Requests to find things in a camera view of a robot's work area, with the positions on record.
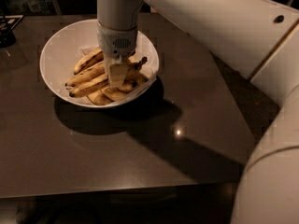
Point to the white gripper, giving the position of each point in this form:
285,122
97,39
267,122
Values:
116,43

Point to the black rack object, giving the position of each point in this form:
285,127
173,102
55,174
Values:
7,38

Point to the long yellow banana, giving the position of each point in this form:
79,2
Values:
86,75
91,58
89,87

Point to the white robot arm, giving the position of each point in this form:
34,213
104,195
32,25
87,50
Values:
260,40

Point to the small banana far right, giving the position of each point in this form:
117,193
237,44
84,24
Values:
134,68

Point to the small banana front middle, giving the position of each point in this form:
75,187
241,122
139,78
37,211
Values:
114,94

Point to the white bowl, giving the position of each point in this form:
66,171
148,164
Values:
65,48

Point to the small banana front left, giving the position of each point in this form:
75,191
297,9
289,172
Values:
98,98

